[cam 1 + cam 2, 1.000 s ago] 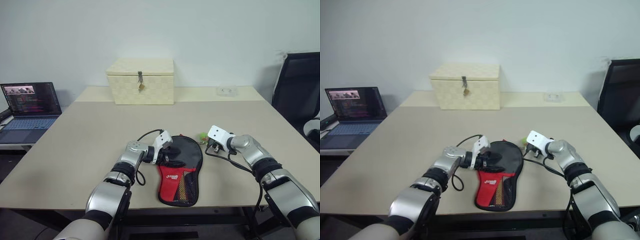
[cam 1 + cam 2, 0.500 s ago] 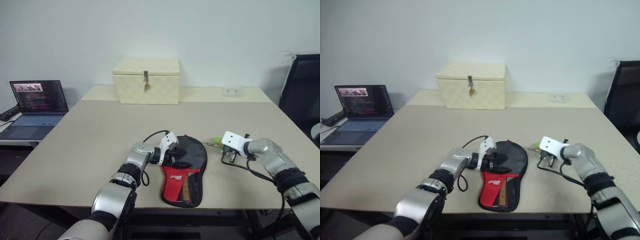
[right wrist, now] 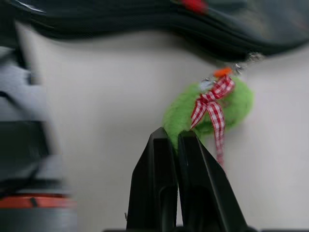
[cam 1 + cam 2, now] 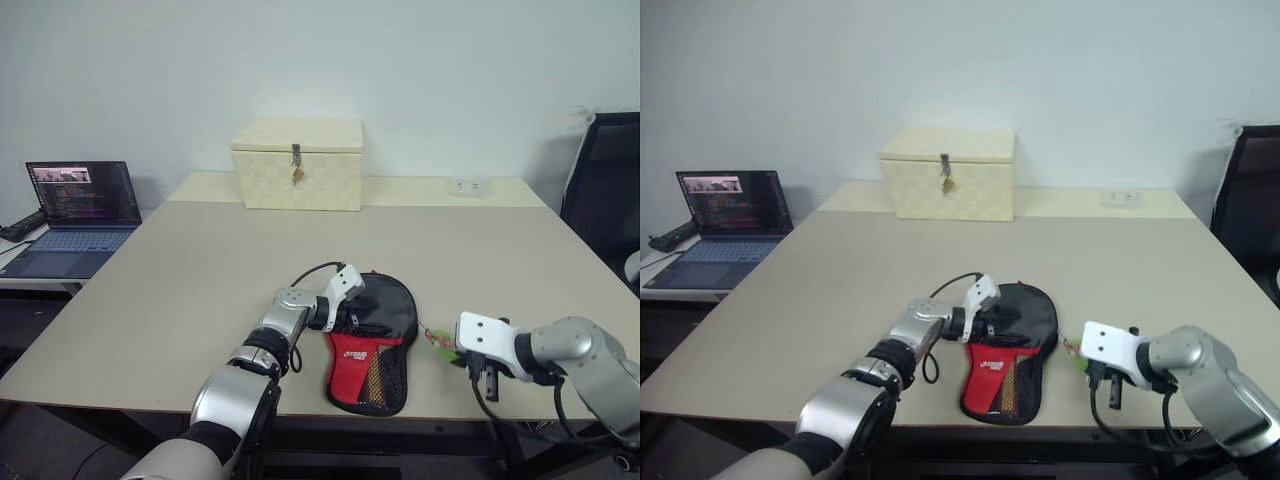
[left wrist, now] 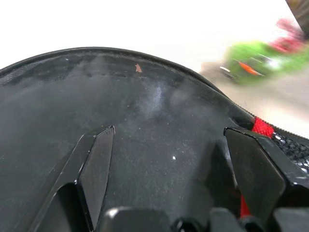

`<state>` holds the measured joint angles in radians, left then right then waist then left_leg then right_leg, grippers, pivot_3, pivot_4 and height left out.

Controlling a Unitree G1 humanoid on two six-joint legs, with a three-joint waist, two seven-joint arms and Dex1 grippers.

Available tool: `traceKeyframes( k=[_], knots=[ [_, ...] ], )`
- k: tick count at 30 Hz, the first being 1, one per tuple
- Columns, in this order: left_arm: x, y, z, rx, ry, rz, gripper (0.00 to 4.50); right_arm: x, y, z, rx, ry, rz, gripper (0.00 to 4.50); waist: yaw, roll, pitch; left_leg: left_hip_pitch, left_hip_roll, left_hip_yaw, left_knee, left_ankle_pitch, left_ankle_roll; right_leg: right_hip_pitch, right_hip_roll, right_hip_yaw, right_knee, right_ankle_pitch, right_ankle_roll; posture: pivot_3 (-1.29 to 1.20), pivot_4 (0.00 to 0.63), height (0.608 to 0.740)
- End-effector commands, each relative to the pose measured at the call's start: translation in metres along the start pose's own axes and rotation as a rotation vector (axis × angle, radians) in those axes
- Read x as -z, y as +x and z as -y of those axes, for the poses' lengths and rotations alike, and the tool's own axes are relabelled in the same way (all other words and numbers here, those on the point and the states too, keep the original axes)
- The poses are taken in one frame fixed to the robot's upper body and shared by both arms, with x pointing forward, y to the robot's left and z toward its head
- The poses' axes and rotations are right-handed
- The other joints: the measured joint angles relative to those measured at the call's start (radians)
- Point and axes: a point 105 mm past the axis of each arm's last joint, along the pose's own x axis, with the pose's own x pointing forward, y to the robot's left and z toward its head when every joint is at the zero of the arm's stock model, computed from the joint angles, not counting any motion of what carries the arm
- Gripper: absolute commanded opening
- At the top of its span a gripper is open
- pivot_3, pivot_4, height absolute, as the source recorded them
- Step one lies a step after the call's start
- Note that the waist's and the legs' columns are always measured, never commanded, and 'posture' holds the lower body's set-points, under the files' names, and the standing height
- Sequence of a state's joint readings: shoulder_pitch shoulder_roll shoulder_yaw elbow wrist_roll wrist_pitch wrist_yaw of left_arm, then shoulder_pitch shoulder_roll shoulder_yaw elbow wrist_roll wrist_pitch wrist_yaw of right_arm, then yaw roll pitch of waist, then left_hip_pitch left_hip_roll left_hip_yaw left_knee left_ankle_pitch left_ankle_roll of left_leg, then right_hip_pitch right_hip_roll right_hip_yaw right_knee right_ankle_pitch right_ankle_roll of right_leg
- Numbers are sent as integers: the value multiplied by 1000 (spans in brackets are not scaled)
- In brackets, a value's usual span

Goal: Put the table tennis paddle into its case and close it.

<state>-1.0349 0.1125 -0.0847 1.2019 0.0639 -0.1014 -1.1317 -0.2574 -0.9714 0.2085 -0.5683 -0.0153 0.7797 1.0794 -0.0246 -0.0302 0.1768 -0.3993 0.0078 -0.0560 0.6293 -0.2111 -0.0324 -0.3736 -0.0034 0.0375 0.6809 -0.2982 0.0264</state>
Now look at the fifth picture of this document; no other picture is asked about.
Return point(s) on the black red paddle case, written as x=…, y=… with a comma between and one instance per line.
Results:
x=144, y=120

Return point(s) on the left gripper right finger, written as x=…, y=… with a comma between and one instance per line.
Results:
x=260, y=174

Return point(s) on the green blurred object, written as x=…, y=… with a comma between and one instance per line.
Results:
x=251, y=60

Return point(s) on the red blurred object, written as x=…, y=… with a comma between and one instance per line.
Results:
x=287, y=38

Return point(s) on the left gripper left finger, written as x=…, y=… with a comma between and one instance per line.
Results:
x=72, y=183

